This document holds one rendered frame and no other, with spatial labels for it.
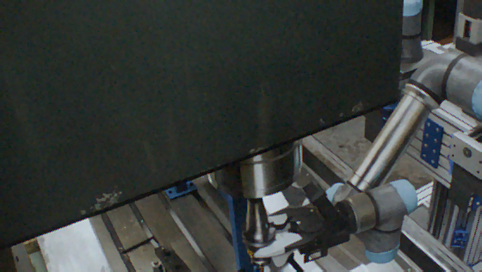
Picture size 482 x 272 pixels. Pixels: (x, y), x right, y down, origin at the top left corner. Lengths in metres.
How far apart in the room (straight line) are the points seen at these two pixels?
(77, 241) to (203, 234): 0.51
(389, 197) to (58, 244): 1.20
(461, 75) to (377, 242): 0.40
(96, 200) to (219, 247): 0.92
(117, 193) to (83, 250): 1.22
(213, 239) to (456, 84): 0.82
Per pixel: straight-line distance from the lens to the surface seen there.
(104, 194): 0.65
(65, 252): 1.88
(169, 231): 1.62
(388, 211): 1.08
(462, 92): 1.18
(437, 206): 2.23
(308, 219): 1.02
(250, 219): 0.95
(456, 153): 1.65
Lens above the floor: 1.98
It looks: 34 degrees down
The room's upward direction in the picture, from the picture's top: 6 degrees counter-clockwise
